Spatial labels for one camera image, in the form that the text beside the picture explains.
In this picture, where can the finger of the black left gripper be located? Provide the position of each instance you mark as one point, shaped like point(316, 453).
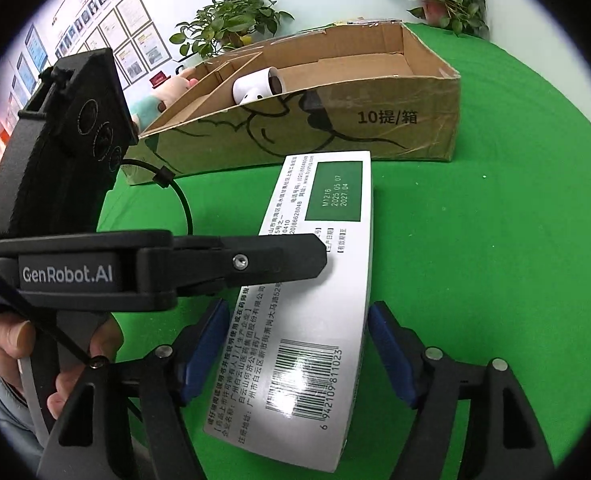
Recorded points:
point(192, 266)

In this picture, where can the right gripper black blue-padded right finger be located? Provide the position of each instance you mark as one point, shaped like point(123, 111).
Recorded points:
point(504, 439)

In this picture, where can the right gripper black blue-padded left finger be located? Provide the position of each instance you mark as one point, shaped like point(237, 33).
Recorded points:
point(92, 437)

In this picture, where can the white medicine box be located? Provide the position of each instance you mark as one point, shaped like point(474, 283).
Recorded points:
point(286, 385)

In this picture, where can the pink pig plush toy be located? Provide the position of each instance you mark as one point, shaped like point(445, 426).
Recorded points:
point(147, 108)

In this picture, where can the small brown cardboard box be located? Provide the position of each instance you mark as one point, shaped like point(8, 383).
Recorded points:
point(213, 92)

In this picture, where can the red gift box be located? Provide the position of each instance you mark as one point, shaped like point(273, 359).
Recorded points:
point(158, 79)

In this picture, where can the large open cardboard box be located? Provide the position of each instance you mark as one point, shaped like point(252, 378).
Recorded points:
point(372, 87)

